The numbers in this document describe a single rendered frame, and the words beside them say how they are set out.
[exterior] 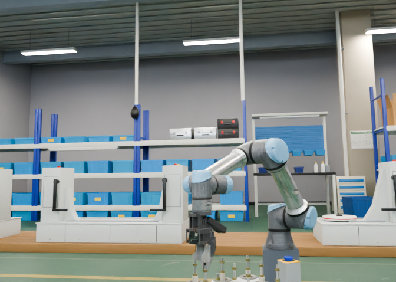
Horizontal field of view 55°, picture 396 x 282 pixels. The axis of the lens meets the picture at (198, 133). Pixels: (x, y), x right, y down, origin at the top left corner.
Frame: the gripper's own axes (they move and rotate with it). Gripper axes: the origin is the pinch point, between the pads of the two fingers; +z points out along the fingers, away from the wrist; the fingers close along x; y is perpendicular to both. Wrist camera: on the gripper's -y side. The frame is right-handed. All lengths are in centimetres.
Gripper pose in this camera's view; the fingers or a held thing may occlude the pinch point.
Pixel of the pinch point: (206, 265)
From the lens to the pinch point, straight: 150.6
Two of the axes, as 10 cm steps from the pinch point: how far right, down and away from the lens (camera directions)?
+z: 0.1, 9.9, -1.2
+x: 7.2, -0.9, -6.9
